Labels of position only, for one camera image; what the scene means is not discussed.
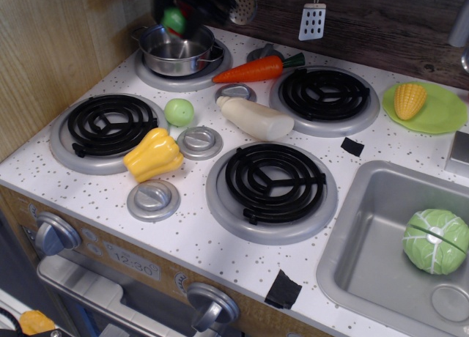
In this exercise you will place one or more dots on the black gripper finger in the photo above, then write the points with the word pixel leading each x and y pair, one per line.
pixel 195 18
pixel 158 10

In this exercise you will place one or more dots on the red chili pepper toy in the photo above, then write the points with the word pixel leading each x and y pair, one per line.
pixel 174 20

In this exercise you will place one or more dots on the steel pan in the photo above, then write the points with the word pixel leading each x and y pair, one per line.
pixel 167 54

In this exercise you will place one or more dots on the yellow bell pepper toy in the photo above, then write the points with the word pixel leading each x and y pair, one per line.
pixel 157 153

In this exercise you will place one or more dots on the hanging steel skimmer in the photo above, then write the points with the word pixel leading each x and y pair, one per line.
pixel 244 12

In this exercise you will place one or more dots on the back left burner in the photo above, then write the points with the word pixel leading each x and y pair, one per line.
pixel 190 83

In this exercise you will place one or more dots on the silver stove top knob back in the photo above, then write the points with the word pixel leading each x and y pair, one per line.
pixel 267 50

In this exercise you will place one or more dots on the silver stove knob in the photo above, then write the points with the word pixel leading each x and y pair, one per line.
pixel 236 90
pixel 267 50
pixel 200 143
pixel 153 201

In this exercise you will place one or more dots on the orange toy carrot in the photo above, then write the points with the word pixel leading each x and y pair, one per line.
pixel 263 69

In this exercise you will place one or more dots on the silver stove top knob upper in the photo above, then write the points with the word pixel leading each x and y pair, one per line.
pixel 236 90

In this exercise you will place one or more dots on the light green toy apple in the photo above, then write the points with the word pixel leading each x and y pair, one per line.
pixel 179 112

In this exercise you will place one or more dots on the hanging slotted spatula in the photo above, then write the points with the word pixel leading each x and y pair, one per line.
pixel 312 25

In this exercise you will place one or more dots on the cream plastic bottle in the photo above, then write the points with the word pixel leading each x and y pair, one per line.
pixel 259 121

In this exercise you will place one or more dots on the silver stove top knob middle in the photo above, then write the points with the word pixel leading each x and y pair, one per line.
pixel 200 143

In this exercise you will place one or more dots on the back right black burner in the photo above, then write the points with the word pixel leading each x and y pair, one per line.
pixel 325 102

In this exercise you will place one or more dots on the silver stove top knob front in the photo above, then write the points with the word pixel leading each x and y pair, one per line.
pixel 153 201

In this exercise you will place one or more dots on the front right black burner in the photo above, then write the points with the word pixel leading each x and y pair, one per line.
pixel 271 193

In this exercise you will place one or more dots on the black tape piece small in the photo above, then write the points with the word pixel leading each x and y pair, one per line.
pixel 352 147

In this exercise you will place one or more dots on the yellow toy corn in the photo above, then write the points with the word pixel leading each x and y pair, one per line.
pixel 409 99

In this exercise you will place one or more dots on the light green plate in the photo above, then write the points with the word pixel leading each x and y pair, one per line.
pixel 443 111

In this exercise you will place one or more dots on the oven clock display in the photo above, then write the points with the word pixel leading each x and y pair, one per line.
pixel 133 261

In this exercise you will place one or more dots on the silver oven knob left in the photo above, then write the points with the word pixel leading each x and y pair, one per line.
pixel 55 234

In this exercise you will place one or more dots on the silver oven knob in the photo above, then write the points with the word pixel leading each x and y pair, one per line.
pixel 212 306
pixel 55 234

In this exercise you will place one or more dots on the silver faucet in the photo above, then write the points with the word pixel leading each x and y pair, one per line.
pixel 458 36

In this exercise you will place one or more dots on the black tape piece front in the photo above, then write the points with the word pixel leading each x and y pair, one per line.
pixel 283 292

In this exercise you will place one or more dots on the silver oven knob right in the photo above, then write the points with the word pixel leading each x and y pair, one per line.
pixel 212 306

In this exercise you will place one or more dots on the silver sink basin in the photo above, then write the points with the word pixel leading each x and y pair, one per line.
pixel 364 267

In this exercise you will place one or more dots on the silver faucet base block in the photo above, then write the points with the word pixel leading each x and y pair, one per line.
pixel 458 156

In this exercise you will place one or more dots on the green toy cabbage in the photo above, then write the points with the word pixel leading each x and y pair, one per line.
pixel 436 241

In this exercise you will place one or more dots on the yellow object bottom left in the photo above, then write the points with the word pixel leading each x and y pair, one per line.
pixel 34 322

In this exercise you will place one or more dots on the silver oven door handle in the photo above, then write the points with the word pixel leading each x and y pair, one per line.
pixel 115 299

